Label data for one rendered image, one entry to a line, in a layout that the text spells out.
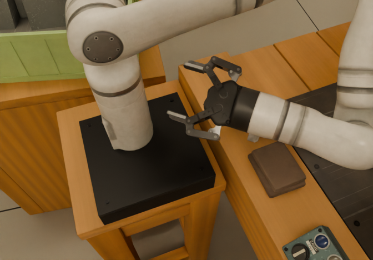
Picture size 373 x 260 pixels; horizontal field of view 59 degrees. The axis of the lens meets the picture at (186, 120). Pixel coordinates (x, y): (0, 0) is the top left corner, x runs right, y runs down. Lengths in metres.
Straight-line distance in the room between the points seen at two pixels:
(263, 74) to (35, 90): 0.63
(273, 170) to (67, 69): 0.62
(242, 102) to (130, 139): 0.24
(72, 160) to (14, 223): 1.01
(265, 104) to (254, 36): 1.82
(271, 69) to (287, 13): 1.74
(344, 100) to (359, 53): 0.07
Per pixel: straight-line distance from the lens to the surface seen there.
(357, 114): 0.61
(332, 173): 0.73
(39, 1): 1.10
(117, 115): 0.61
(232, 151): 0.70
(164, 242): 1.56
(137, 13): 0.46
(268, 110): 0.55
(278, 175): 0.66
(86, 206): 0.73
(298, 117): 0.55
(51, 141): 1.20
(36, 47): 0.95
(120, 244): 0.85
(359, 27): 0.55
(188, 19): 0.48
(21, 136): 1.18
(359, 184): 0.74
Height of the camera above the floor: 1.50
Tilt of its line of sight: 55 degrees down
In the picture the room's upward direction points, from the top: straight up
